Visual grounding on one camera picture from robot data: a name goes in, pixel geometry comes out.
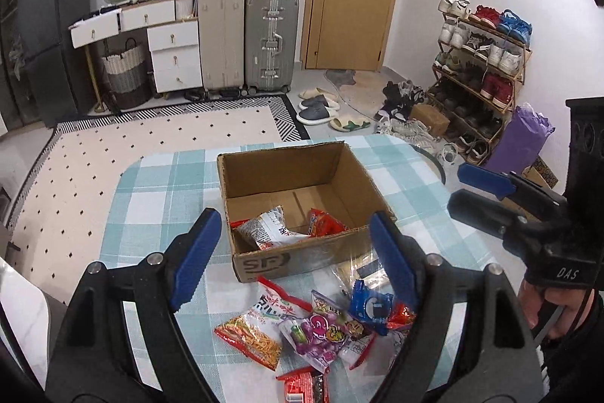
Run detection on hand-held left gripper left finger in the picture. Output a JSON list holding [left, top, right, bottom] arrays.
[[45, 207, 223, 403]]

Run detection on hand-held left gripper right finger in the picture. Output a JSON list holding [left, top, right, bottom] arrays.
[[368, 211, 543, 403]]

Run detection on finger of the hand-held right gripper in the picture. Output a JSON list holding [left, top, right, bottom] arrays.
[[446, 189, 574, 262], [457, 162, 569, 215]]

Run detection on blue cookie packet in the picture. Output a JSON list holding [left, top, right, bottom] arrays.
[[348, 279, 394, 333]]

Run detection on person's right forearm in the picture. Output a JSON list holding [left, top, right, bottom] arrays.
[[538, 290, 604, 403]]

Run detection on person's right hand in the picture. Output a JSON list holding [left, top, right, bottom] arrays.
[[516, 283, 589, 341]]

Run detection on clear plastic bag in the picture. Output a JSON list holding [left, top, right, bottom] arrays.
[[330, 242, 416, 385]]

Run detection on dark patterned cardboard box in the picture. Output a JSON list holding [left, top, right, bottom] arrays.
[[521, 155, 560, 191]]

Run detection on purple bag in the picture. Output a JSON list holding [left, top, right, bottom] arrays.
[[484, 103, 555, 177]]

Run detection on small red shiny packet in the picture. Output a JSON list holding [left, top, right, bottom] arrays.
[[387, 304, 418, 333]]

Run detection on white grey snack packet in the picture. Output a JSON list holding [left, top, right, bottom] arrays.
[[231, 205, 310, 251]]

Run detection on small brown cardboard box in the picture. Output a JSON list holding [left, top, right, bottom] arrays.
[[410, 103, 451, 137]]

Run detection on cartoon print candy packet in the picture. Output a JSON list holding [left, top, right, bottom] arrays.
[[309, 290, 376, 370]]

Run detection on orange noodle snack packet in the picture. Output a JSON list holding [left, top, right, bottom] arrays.
[[214, 307, 284, 372]]

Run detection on pile of loose sneakers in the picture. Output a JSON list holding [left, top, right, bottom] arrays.
[[375, 81, 456, 163]]

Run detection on white red blue snack packet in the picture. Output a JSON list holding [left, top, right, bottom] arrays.
[[250, 278, 314, 323]]

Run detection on rows of assorted shoes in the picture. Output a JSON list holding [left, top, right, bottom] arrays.
[[431, 0, 533, 163]]

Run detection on purple candy packet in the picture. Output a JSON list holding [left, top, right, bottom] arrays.
[[277, 311, 350, 374]]

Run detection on wooden shoe rack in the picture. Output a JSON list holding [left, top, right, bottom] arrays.
[[427, 0, 533, 163]]

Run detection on cream dotted rug striped border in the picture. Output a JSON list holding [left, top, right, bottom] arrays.
[[9, 94, 312, 304]]

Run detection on beige green slipper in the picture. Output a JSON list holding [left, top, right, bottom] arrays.
[[329, 116, 371, 132]]

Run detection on round beige floor mat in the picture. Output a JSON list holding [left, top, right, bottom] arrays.
[[337, 70, 407, 108]]

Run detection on red striped snack packet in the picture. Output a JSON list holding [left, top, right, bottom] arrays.
[[276, 367, 331, 403]]

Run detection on grey slipper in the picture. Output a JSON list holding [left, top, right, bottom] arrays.
[[298, 95, 341, 111], [296, 107, 341, 125]]

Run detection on grey floor mat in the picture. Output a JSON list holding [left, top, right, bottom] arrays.
[[324, 68, 357, 88]]

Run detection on white chair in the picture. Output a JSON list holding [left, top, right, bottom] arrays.
[[0, 256, 50, 385]]

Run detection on white desk with drawers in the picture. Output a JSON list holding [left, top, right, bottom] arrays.
[[68, 0, 203, 94]]

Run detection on woven laundry basket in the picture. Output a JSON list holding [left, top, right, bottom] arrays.
[[98, 39, 153, 110]]

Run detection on beige suitcase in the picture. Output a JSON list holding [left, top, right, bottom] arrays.
[[197, 0, 246, 97]]

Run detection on silver suitcase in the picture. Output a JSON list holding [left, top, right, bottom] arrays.
[[244, 0, 300, 94]]

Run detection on dark grey refrigerator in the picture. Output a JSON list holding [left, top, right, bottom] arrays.
[[16, 0, 97, 127]]

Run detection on dark glass cabinet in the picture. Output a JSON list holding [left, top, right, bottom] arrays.
[[0, 0, 24, 134]]

